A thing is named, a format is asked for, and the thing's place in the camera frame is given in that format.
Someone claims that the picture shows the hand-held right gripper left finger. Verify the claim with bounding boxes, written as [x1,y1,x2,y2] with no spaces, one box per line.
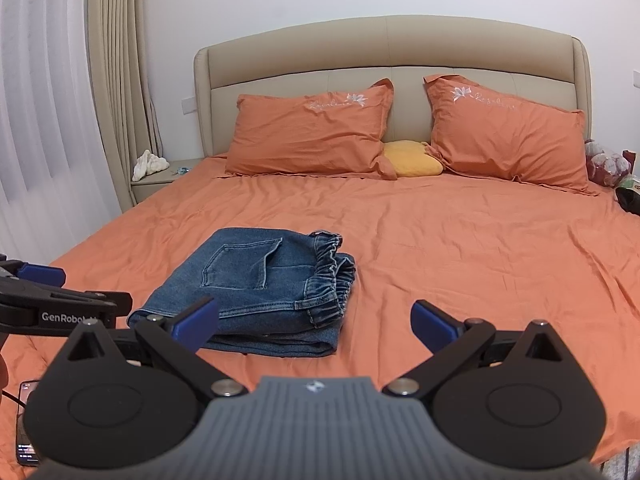
[64,296,250,398]

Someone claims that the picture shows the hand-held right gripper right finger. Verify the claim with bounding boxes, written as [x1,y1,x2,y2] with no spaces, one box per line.
[381,299,569,398]

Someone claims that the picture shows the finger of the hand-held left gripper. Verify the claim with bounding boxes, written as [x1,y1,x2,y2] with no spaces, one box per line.
[101,291,135,323]
[0,258,68,289]

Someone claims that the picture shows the blue denim pants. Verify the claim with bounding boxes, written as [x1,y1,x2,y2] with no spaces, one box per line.
[126,227,357,359]

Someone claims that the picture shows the bed with orange sheet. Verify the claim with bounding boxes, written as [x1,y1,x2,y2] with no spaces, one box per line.
[0,152,640,480]

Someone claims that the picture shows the black smartphone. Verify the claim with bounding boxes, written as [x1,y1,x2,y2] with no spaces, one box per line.
[15,379,46,468]

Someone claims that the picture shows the beige nightstand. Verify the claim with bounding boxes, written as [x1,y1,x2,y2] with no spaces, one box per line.
[129,157,207,207]

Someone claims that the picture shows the white cloth on nightstand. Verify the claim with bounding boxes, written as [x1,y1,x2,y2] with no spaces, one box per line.
[131,149,170,182]

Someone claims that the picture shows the small yellow cushion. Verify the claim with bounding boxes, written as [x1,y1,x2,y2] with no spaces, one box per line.
[383,139,445,179]

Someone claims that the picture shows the orange embroidered pillow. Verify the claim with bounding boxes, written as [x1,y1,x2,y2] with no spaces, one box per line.
[423,74,601,197]
[224,78,399,181]

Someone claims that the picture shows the beige pleated curtain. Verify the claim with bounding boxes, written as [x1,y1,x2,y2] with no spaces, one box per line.
[86,0,165,213]

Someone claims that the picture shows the dark bag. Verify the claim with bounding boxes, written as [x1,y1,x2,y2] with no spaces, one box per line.
[614,175,640,217]

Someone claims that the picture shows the clear plastic bag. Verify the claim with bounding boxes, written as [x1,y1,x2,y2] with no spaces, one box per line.
[584,138,632,189]

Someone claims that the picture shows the beige padded headboard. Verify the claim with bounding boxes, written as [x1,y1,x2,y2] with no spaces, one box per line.
[193,14,593,161]

